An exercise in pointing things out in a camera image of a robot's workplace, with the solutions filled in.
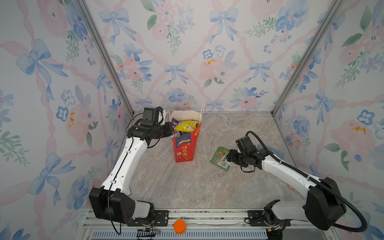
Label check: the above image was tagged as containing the red paper gift bag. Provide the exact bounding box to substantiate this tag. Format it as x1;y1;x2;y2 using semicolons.
170;106;205;163

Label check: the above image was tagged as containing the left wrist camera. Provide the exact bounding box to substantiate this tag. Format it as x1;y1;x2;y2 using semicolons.
140;107;164;127

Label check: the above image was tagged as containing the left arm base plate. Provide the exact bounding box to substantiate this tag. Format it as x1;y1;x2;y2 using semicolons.
127;210;170;227

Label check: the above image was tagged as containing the black corrugated cable conduit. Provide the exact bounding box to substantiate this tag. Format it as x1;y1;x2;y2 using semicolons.
245;130;369;233

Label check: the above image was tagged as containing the yellow snack packet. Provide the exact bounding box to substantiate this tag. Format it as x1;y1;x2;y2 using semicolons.
174;120;200;133

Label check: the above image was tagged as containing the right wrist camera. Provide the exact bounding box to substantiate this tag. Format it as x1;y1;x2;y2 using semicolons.
236;136;257;152

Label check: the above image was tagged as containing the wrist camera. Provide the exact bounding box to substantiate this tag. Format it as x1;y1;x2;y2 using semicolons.
236;136;257;152
140;107;164;127

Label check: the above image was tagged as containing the aluminium front rail frame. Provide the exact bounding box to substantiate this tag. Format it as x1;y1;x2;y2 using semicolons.
78;209;340;240

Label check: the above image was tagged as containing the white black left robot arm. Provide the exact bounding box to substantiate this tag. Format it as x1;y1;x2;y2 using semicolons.
89;122;173;225

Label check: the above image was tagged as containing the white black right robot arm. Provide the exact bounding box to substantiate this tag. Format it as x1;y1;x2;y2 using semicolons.
227;149;347;231

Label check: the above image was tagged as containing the orange round cap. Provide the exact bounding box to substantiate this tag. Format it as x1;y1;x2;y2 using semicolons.
174;219;187;234

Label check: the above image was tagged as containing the pink Fox's candy packet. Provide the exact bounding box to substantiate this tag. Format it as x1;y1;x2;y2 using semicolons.
172;118;179;132

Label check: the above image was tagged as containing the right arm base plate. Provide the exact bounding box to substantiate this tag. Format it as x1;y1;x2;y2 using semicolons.
247;209;291;227

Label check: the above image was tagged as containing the small green packet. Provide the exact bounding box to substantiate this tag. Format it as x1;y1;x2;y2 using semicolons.
210;147;231;171

